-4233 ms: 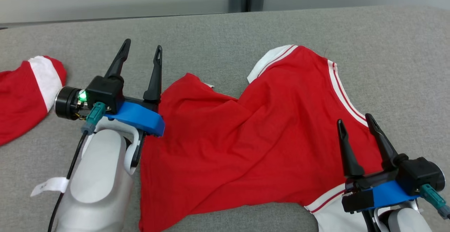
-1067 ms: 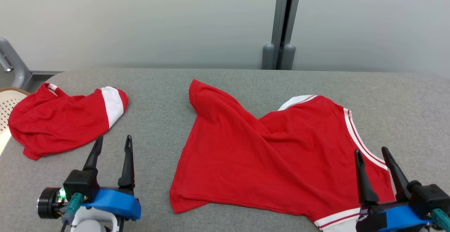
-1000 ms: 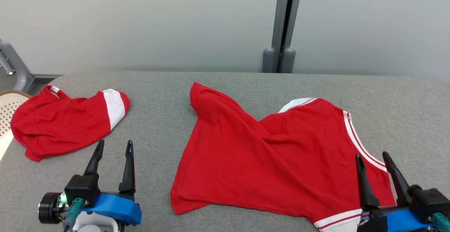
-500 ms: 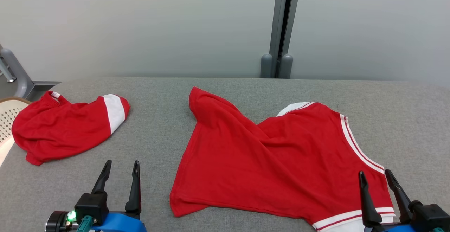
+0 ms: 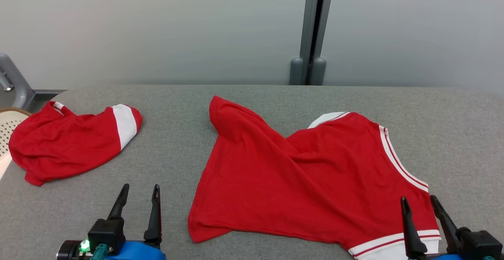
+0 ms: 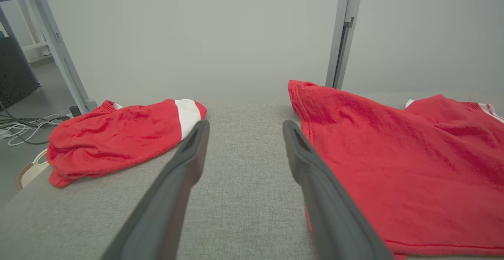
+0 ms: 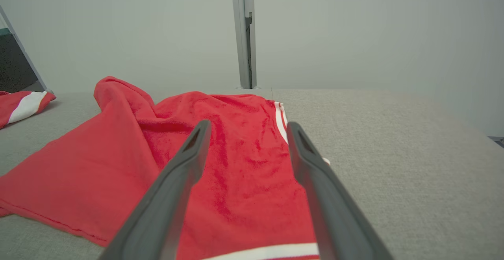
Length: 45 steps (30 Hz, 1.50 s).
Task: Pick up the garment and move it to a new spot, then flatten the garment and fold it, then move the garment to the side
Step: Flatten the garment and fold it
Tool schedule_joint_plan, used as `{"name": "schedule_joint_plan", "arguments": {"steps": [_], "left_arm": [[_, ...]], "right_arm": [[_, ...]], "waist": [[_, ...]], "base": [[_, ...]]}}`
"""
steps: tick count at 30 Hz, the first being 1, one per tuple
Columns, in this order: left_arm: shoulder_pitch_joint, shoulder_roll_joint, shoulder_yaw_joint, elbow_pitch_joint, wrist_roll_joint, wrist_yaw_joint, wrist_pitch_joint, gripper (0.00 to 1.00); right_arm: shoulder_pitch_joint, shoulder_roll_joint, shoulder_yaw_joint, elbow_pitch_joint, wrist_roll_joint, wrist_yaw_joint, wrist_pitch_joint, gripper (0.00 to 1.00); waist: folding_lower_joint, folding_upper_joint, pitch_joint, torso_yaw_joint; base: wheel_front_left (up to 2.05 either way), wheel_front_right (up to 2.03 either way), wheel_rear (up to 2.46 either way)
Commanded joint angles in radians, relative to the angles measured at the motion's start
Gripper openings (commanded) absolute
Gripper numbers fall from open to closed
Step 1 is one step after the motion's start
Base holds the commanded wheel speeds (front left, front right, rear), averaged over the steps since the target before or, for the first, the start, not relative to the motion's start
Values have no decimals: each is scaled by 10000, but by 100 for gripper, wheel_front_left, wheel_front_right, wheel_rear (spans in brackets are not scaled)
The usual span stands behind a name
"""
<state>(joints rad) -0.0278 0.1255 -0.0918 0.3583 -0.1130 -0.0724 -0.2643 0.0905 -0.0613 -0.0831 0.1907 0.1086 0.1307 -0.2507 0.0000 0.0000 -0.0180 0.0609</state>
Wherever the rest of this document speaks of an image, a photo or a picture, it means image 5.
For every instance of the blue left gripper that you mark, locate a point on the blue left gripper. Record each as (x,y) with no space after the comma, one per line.
(138,252)

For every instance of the grey vertical frame post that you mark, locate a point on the grey vertical frame post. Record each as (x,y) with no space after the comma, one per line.
(311,15)

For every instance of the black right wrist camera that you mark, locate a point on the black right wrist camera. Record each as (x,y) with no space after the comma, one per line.
(480,244)

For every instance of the beige perforated laundry basket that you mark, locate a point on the beige perforated laundry basket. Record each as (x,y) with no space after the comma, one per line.
(12,126)

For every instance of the grey cylindrical post foot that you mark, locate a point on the grey cylindrical post foot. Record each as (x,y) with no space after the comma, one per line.
(319,73)
(296,73)

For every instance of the red Bulls basketball jersey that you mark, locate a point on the red Bulls basketball jersey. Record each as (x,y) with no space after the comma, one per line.
(295,185)

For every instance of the grey metal tube frame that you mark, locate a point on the grey metal tube frame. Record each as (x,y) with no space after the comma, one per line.
(15,80)

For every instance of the grey fabric cushioned platform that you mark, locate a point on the grey fabric cushioned platform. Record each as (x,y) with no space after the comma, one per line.
(165,142)

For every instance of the red shorts with white stripe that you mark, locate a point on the red shorts with white stripe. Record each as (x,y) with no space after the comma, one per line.
(63,145)

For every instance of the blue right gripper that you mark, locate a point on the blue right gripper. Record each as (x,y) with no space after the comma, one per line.
(445,257)

